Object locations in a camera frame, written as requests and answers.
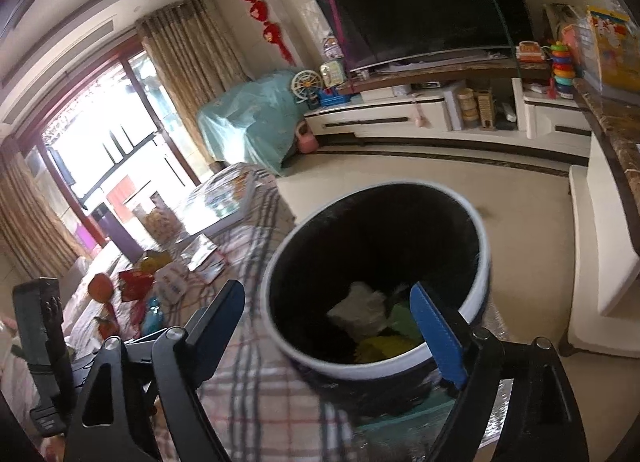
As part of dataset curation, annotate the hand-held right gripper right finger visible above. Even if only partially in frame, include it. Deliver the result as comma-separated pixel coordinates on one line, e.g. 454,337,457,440
409,281,586,462

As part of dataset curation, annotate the yellow snack wrapper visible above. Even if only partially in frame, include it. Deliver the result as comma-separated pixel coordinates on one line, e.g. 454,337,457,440
140,252,173,273

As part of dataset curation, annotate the rainbow stacking ring toy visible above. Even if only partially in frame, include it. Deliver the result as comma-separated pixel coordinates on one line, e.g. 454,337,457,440
550,40,577,87

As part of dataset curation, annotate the yellow toy box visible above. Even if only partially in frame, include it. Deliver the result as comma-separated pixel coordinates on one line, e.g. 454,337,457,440
585,6,633,92

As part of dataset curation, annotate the colourful children's book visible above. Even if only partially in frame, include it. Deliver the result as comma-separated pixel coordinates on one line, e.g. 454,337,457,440
172,164,257,243

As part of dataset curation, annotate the orange fruit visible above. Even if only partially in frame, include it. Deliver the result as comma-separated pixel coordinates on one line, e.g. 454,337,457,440
87,273,113,303

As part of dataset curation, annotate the marble shelf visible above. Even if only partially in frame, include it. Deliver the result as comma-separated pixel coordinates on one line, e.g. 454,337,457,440
572,76,640,223

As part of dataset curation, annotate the pink kettle toy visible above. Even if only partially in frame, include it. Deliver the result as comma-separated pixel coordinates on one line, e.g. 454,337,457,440
295,122,320,155

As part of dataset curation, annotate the stack of round containers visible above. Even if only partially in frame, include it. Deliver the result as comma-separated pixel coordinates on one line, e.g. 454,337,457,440
459,88,478,123

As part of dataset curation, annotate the sliding glass door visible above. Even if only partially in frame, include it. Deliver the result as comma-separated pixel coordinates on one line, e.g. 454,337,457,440
17,36,211,247

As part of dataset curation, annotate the clear jar of snacks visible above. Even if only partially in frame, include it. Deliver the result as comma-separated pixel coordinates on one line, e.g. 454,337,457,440
132,194,183,243

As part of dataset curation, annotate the silver foil wrapper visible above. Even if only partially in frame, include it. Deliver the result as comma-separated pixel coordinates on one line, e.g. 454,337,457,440
180,234,226,283

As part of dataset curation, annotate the blue wrapper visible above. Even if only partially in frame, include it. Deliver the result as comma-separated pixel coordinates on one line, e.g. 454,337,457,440
141,297,168,337

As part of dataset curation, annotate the crumpled white paper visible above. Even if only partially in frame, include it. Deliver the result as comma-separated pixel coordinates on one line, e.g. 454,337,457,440
326,282,396,337

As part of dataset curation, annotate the white printed packet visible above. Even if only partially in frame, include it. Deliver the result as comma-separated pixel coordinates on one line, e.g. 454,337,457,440
152,262,193,305

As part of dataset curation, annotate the plaid blanket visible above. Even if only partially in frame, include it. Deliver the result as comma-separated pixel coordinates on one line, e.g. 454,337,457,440
30,164,361,462

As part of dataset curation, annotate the black trash bin white rim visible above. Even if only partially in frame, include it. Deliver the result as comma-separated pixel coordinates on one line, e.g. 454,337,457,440
260,181,493,423

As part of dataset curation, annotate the crumpled yellow wrapper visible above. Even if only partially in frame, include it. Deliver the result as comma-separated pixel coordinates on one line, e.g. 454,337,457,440
356,334,426,365

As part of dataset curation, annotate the white side cabinet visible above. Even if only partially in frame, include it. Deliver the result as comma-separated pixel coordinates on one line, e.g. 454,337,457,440
560,132,640,358

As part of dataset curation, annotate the red hanging ornament string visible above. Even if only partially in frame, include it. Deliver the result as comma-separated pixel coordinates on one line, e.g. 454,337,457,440
228,0,297,66

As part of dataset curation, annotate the red snack wrapper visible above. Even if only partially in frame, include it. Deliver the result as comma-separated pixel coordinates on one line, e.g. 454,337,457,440
117,269,156,303

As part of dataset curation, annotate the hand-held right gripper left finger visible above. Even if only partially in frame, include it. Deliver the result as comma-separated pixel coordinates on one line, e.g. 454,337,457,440
64,279,246,462

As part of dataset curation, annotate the wooden toy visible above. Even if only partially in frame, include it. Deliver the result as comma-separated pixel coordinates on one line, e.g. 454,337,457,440
475,89,497,130

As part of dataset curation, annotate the orange red wrapper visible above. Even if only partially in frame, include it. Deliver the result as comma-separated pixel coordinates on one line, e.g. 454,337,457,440
97,314,121,339

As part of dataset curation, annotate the blue toy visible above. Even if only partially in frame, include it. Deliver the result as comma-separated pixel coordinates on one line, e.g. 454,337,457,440
317,89,353,110

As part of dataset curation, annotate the white television cabinet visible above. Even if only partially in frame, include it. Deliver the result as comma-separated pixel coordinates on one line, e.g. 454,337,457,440
303,62,593,160

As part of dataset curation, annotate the beige patterned curtain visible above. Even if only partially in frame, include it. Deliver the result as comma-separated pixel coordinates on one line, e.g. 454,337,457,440
135,0,248,177
0,142,81,277

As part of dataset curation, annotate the purple thermos bottle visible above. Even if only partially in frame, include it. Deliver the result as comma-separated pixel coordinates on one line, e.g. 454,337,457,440
90,202,143,263

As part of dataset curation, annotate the teal furniture cover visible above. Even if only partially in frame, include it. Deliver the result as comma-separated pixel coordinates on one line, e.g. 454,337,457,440
196,69,321,175

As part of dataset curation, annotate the green wrapper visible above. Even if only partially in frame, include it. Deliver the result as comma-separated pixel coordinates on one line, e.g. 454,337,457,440
387,303,426,343

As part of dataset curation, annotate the ferris wheel toy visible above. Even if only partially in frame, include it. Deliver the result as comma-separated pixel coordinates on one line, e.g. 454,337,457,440
291,70,323,105

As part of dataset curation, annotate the black flat television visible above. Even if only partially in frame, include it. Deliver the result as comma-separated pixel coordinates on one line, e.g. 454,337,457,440
308,0,533,73

